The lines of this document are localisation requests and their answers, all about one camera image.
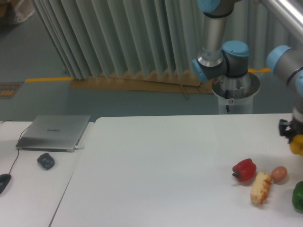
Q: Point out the black computer mouse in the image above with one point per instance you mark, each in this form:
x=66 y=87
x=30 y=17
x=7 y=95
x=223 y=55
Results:
x=4 y=181

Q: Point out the brown egg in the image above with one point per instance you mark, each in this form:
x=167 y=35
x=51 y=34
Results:
x=279 y=173

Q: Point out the green bell pepper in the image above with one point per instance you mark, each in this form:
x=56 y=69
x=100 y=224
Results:
x=297 y=196

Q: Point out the yellow bell pepper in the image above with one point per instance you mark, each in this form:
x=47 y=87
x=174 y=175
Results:
x=296 y=145

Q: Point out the pale green pleated curtain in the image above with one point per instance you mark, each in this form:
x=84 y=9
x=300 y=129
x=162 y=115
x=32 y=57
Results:
x=116 y=36

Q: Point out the small black controller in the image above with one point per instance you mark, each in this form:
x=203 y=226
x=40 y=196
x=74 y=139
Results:
x=46 y=161

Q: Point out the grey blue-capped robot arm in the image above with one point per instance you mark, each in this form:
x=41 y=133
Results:
x=226 y=65

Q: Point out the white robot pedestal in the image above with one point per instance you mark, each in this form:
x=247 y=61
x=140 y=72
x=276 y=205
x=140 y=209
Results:
x=236 y=95

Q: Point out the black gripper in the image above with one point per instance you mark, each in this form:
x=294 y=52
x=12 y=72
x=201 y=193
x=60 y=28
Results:
x=289 y=129

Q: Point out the red bell pepper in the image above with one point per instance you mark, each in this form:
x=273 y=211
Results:
x=244 y=170

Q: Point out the brown cardboard sheet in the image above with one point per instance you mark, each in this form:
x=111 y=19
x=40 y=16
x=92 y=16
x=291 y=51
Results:
x=186 y=84

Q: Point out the yellow corn cob piece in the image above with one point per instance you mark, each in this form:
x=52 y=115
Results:
x=260 y=189

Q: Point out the silver closed laptop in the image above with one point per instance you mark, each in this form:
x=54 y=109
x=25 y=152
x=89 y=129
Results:
x=54 y=133

